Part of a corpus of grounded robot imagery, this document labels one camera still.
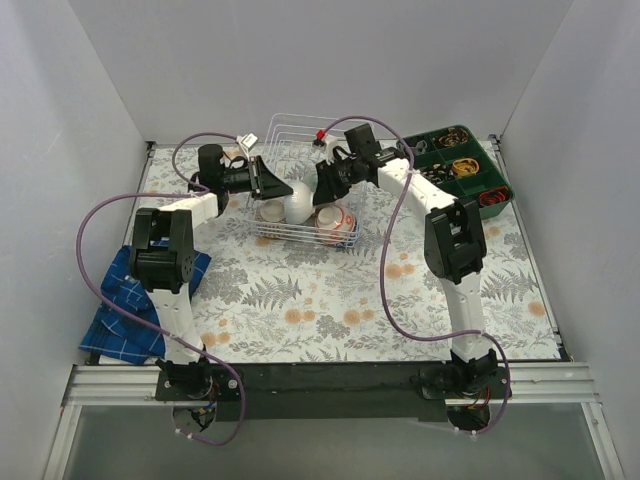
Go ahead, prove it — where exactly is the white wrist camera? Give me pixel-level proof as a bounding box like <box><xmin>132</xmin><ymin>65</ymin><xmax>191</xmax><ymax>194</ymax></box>
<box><xmin>312</xmin><ymin>130</ymin><xmax>340</xmax><ymax>165</ymax></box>
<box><xmin>236</xmin><ymin>133</ymin><xmax>259</xmax><ymax>157</ymax></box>

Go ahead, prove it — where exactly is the aluminium frame rail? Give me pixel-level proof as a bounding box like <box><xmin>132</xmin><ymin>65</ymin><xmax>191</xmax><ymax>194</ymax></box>
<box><xmin>43</xmin><ymin>362</ymin><xmax>624</xmax><ymax>479</ymax></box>

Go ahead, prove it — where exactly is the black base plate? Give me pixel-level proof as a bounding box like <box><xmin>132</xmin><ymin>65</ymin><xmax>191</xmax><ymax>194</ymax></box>
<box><xmin>155</xmin><ymin>360</ymin><xmax>511</xmax><ymax>422</ymax></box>

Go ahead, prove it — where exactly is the green divided organizer tray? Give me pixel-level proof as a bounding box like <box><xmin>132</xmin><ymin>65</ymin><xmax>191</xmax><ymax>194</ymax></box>
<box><xmin>396</xmin><ymin>125</ymin><xmax>515</xmax><ymax>219</ymax></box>

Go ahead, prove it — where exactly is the white bowl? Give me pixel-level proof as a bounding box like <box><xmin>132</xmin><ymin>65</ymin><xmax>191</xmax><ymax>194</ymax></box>
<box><xmin>283</xmin><ymin>180</ymin><xmax>314</xmax><ymax>224</ymax></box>

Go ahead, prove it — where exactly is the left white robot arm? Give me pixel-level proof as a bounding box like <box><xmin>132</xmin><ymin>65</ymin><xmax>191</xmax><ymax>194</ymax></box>
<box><xmin>130</xmin><ymin>144</ymin><xmax>293</xmax><ymax>400</ymax></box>

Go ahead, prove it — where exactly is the brown patterned small bowl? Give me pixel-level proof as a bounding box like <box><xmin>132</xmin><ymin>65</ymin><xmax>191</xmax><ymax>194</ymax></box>
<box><xmin>258</xmin><ymin>199</ymin><xmax>286</xmax><ymax>223</ymax></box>

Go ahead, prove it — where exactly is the orange floral bowl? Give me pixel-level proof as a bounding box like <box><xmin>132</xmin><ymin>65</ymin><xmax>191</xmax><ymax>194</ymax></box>
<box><xmin>315</xmin><ymin>204</ymin><xmax>356</xmax><ymax>233</ymax></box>

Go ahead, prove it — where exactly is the floral table mat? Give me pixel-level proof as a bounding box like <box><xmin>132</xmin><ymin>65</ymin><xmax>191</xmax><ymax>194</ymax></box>
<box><xmin>134</xmin><ymin>138</ymin><xmax>562</xmax><ymax>364</ymax></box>

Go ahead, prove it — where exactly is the white wire dish rack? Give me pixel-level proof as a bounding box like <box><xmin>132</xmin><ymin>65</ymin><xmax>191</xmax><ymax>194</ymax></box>
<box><xmin>246</xmin><ymin>113</ymin><xmax>368</xmax><ymax>248</ymax></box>

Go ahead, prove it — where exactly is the blue plaid cloth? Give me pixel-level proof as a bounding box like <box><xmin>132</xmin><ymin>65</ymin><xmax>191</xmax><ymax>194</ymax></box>
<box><xmin>79</xmin><ymin>244</ymin><xmax>212</xmax><ymax>364</ymax></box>

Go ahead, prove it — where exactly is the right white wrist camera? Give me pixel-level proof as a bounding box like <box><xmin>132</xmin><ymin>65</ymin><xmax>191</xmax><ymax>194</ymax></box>
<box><xmin>312</xmin><ymin>130</ymin><xmax>340</xmax><ymax>165</ymax></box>

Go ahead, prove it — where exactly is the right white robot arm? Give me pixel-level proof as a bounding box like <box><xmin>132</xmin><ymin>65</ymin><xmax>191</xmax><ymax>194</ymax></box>
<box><xmin>313</xmin><ymin>117</ymin><xmax>506</xmax><ymax>398</ymax></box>

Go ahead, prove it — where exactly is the celadon green bowl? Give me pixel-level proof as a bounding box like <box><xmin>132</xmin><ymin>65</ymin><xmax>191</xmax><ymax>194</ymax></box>
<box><xmin>302</xmin><ymin>175</ymin><xmax>318</xmax><ymax>192</ymax></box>

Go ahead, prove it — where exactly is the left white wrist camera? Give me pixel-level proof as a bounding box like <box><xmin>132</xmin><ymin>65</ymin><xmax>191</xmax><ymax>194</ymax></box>
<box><xmin>236</xmin><ymin>133</ymin><xmax>259</xmax><ymax>157</ymax></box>

